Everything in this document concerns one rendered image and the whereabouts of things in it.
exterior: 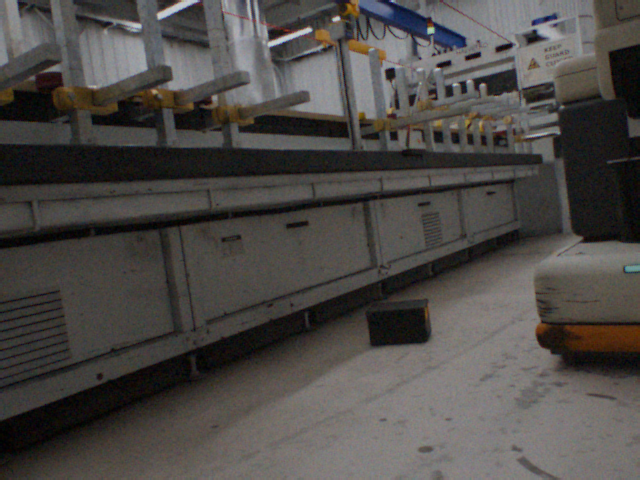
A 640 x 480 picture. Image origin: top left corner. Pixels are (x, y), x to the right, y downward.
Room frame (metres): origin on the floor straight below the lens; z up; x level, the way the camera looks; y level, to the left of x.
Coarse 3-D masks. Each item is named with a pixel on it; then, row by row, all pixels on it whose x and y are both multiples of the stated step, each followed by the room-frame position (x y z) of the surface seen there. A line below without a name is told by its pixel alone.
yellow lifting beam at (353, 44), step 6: (318, 30) 7.10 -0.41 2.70; (324, 30) 7.14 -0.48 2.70; (318, 36) 7.11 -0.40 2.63; (324, 36) 7.12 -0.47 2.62; (354, 36) 7.82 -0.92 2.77; (330, 42) 7.28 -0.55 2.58; (348, 42) 7.59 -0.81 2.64; (354, 42) 7.73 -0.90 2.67; (360, 42) 7.86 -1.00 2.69; (354, 48) 7.71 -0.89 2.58; (360, 48) 7.84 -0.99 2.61; (366, 48) 7.99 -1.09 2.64; (378, 48) 8.28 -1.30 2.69; (384, 54) 8.42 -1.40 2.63
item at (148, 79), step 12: (144, 72) 1.21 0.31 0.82; (156, 72) 1.19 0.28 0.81; (168, 72) 1.20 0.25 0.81; (120, 84) 1.26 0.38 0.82; (132, 84) 1.24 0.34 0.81; (144, 84) 1.22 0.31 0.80; (156, 84) 1.22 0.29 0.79; (96, 96) 1.32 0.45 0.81; (108, 96) 1.29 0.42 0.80; (120, 96) 1.28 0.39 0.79; (60, 120) 1.43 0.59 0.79
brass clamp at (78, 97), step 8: (56, 88) 1.28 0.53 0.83; (64, 88) 1.28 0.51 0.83; (72, 88) 1.28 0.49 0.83; (80, 88) 1.30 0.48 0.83; (88, 88) 1.32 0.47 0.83; (96, 88) 1.33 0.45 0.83; (56, 96) 1.29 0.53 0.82; (64, 96) 1.27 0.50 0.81; (72, 96) 1.27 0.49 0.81; (80, 96) 1.30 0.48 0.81; (88, 96) 1.31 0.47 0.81; (56, 104) 1.29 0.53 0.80; (64, 104) 1.27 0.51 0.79; (72, 104) 1.28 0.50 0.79; (80, 104) 1.29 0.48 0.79; (88, 104) 1.31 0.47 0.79; (112, 104) 1.36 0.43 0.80; (96, 112) 1.36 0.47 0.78; (104, 112) 1.37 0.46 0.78; (112, 112) 1.38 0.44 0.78
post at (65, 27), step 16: (64, 0) 1.30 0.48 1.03; (64, 16) 1.30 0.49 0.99; (64, 32) 1.29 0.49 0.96; (64, 48) 1.30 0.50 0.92; (64, 64) 1.30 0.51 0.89; (80, 64) 1.32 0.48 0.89; (64, 80) 1.31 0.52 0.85; (80, 80) 1.31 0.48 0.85; (80, 112) 1.30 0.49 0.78; (80, 128) 1.29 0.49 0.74
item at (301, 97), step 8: (288, 96) 1.62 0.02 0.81; (296, 96) 1.60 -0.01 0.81; (304, 96) 1.59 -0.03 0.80; (256, 104) 1.69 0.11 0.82; (264, 104) 1.67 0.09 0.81; (272, 104) 1.66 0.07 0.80; (280, 104) 1.64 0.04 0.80; (288, 104) 1.62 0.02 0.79; (296, 104) 1.63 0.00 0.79; (240, 112) 1.73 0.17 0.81; (248, 112) 1.71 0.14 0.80; (256, 112) 1.69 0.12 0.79; (264, 112) 1.68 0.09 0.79; (208, 120) 1.81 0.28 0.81; (200, 128) 1.83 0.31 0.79; (208, 128) 1.82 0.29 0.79
